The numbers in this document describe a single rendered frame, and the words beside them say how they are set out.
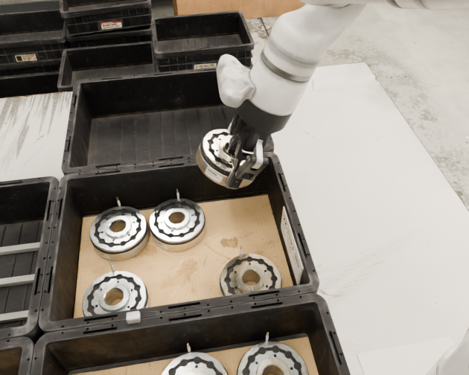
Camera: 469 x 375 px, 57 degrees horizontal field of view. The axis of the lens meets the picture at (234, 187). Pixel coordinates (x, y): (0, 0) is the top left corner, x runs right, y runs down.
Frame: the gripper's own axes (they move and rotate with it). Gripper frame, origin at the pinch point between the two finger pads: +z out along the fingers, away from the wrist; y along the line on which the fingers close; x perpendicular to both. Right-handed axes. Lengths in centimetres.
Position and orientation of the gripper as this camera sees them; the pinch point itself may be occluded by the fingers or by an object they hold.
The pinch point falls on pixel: (233, 168)
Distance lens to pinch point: 67.5
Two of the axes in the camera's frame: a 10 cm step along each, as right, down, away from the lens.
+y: -1.1, -7.5, 6.6
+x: -9.3, -1.6, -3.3
